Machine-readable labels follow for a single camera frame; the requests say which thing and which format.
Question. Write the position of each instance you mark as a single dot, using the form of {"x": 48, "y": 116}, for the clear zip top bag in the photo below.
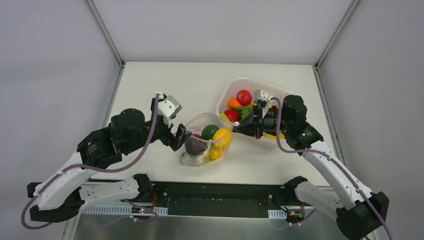
{"x": 199, "y": 122}

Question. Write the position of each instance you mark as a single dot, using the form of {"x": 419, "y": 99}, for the orange toy tangerine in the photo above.
{"x": 233, "y": 103}

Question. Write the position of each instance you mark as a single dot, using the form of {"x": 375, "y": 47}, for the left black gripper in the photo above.
{"x": 173, "y": 134}

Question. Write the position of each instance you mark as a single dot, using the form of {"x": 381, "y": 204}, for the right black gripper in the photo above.
{"x": 258, "y": 120}

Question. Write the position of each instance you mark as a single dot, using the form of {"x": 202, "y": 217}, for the green toy leaf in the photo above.
{"x": 244, "y": 113}

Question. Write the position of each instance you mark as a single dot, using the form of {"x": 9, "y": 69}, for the green toy avocado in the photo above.
{"x": 209, "y": 131}

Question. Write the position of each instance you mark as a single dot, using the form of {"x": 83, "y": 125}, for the red toy bell pepper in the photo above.
{"x": 232, "y": 115}

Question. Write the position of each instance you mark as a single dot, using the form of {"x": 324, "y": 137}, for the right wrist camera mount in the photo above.
{"x": 262, "y": 99}

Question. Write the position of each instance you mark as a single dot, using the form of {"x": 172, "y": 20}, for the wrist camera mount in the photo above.
{"x": 168, "y": 108}
{"x": 262, "y": 99}

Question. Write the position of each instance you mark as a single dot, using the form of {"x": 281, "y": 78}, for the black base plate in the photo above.
{"x": 221, "y": 200}

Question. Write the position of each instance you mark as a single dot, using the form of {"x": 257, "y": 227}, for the yellow toy cabbage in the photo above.
{"x": 219, "y": 148}

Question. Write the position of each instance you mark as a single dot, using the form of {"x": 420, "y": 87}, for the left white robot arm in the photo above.
{"x": 64, "y": 195}

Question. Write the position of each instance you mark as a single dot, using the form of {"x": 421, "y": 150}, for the red toy tomato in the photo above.
{"x": 196, "y": 135}

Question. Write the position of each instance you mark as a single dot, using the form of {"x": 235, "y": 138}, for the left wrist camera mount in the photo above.
{"x": 168, "y": 108}

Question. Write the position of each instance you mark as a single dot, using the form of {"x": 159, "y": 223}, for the yellow toy banana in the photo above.
{"x": 270, "y": 136}

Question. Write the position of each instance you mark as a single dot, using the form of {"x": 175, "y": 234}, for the white plastic basket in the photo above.
{"x": 243, "y": 83}

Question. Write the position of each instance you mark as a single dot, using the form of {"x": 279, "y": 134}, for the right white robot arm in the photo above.
{"x": 356, "y": 209}

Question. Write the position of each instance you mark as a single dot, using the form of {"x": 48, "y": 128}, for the yellow toy lemon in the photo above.
{"x": 222, "y": 136}

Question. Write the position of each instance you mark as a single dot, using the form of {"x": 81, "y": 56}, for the red toy apple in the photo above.
{"x": 244, "y": 97}

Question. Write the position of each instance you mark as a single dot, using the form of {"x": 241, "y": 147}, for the white toy radish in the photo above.
{"x": 191, "y": 160}

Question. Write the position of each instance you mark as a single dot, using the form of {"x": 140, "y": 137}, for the green toy chili pepper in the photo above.
{"x": 241, "y": 109}

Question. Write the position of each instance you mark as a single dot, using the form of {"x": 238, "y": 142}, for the dark purple toy eggplant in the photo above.
{"x": 194, "y": 146}

